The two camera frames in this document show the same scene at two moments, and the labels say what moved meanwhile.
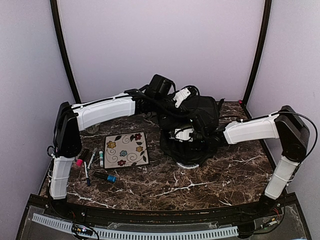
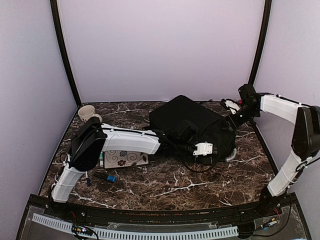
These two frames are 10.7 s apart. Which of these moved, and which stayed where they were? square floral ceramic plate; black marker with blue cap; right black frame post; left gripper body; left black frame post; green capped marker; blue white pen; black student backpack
Moved: black student backpack; left gripper body
Stayed: black marker with blue cap; blue white pen; right black frame post; left black frame post; square floral ceramic plate; green capped marker
